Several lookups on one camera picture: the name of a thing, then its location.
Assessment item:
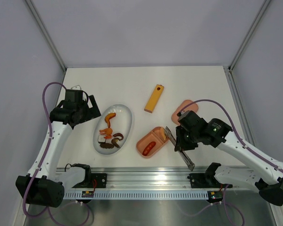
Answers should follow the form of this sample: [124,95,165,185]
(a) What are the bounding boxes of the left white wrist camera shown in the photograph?
[70,85,82,90]

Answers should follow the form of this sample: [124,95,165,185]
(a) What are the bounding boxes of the pink lunch box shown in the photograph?
[136,127,169,158]

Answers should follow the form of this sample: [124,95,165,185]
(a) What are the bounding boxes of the orange bread roll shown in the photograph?
[162,128,167,141]

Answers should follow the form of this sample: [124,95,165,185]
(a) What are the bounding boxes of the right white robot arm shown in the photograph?
[175,111,283,206]

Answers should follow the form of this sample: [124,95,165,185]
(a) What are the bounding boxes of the white oval plate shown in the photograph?
[93,104,133,155]

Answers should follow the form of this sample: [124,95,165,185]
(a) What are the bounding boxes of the right aluminium frame post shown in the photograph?
[228,0,273,73]

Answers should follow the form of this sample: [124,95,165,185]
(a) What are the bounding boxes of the aluminium frame post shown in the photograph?
[228,0,273,73]
[24,0,67,74]

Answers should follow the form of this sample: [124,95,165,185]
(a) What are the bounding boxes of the pink lunch box lid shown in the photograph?
[171,99,199,125]

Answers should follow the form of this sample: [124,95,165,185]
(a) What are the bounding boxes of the red sausage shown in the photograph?
[142,141,156,156]

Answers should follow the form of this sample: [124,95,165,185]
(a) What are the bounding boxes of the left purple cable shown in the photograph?
[22,81,95,224]

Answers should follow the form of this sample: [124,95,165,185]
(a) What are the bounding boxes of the white slotted cable duct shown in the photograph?
[63,190,208,201]

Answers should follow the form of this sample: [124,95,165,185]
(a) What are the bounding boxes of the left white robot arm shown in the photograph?
[16,89,101,208]

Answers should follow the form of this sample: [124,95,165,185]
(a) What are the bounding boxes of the brown sea cucumber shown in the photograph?
[100,143,115,149]

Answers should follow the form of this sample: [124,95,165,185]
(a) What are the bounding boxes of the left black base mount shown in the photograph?
[91,173,108,189]

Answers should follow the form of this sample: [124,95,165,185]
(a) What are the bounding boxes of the red shrimp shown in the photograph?
[104,135,113,139]

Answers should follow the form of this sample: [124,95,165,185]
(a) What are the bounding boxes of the yellow rectangular box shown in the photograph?
[144,84,164,113]

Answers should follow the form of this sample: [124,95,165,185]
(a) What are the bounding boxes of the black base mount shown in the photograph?
[187,173,233,188]
[91,173,108,189]

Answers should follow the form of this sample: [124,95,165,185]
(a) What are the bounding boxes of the metal food tongs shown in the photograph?
[164,126,195,171]

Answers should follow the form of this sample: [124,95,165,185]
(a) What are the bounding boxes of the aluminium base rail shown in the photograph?
[92,167,207,190]

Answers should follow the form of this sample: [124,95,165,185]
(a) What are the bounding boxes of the white black sushi block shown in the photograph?
[98,135,106,144]

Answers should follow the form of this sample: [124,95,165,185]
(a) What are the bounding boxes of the left aluminium frame post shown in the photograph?
[24,0,67,74]

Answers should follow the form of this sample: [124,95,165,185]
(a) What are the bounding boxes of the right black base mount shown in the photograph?
[187,173,233,188]

